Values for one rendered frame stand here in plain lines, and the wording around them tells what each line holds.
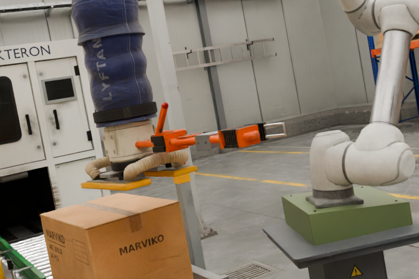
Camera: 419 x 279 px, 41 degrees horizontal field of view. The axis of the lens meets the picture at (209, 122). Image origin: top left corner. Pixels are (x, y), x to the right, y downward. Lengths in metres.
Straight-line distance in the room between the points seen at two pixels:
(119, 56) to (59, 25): 9.38
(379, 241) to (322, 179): 0.31
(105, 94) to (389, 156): 0.98
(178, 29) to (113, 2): 10.15
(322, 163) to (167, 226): 0.65
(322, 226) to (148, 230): 0.66
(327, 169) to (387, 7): 0.66
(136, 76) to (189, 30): 10.25
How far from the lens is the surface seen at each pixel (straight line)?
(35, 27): 11.17
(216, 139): 1.53
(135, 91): 1.89
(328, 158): 2.09
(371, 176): 2.01
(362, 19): 2.30
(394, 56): 2.16
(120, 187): 1.81
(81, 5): 1.93
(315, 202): 2.14
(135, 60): 1.91
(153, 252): 2.22
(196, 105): 12.01
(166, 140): 1.72
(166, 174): 1.92
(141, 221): 2.18
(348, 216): 2.08
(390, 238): 2.04
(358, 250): 2.02
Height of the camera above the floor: 1.35
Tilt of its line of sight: 3 degrees down
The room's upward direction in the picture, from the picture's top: 10 degrees counter-clockwise
